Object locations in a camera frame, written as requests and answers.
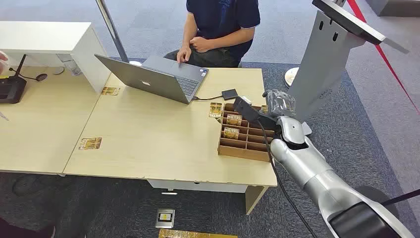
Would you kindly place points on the person's right hand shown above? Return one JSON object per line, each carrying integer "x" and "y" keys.
{"x": 183, "y": 54}

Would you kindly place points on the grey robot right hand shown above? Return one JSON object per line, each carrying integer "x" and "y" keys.
{"x": 280, "y": 103}

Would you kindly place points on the bystander's hand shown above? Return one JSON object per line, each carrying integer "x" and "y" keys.
{"x": 2, "y": 60}

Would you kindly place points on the person's left hand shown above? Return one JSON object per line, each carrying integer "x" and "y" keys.
{"x": 199, "y": 44}

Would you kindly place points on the gold hotel card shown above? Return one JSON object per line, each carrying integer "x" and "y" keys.
{"x": 90, "y": 143}
{"x": 215, "y": 110}
{"x": 231, "y": 133}
{"x": 234, "y": 120}
{"x": 110, "y": 91}
{"x": 264, "y": 109}

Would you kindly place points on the brown wooden card organizer box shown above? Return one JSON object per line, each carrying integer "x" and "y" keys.
{"x": 244, "y": 149}

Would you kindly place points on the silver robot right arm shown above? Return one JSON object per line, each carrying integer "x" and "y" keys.
{"x": 315, "y": 170}

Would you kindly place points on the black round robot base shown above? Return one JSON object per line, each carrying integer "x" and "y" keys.
{"x": 377, "y": 195}

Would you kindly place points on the person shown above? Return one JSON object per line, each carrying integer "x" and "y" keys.
{"x": 223, "y": 19}

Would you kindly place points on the round white kiosk base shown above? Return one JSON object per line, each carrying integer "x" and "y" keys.
{"x": 290, "y": 77}

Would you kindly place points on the black router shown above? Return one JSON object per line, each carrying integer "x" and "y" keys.
{"x": 11, "y": 90}

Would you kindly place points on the grey laptop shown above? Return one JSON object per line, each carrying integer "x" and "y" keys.
{"x": 154, "y": 80}

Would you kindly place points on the round pole base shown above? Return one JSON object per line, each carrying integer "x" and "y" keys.
{"x": 135, "y": 63}

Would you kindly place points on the white cabinet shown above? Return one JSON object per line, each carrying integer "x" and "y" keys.
{"x": 49, "y": 37}

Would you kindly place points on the grey kiosk stand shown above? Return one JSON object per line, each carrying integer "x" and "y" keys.
{"x": 323, "y": 72}

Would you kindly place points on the round grey disc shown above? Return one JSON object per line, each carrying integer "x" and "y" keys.
{"x": 58, "y": 70}

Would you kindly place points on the clear plastic bottle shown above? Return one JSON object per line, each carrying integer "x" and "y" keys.
{"x": 70, "y": 65}

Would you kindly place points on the metal pole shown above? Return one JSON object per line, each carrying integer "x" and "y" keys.
{"x": 113, "y": 31}

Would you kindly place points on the beige desk leg panel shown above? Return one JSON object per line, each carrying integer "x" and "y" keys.
{"x": 254, "y": 198}

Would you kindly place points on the kiosk screen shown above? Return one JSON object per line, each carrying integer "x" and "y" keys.
{"x": 351, "y": 23}

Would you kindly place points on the white desk underframe beam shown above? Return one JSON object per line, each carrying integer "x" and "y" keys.
{"x": 197, "y": 186}

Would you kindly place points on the grey furniture block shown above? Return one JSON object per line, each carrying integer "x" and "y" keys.
{"x": 397, "y": 7}

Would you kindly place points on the gold strip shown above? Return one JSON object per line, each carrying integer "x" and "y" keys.
{"x": 197, "y": 234}

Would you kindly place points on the metal floor outlet box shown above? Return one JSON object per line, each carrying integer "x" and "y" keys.
{"x": 165, "y": 218}

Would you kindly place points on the black shoe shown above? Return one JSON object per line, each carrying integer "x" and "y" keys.
{"x": 23, "y": 230}

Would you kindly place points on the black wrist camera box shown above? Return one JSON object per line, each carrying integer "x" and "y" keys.
{"x": 251, "y": 113}

